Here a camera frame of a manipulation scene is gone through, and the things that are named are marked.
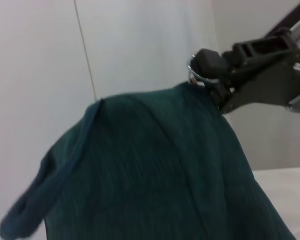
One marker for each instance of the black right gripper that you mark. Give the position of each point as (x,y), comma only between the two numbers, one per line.
(265,87)

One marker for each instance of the teal fabric insulated bag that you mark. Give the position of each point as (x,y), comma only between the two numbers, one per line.
(152,175)

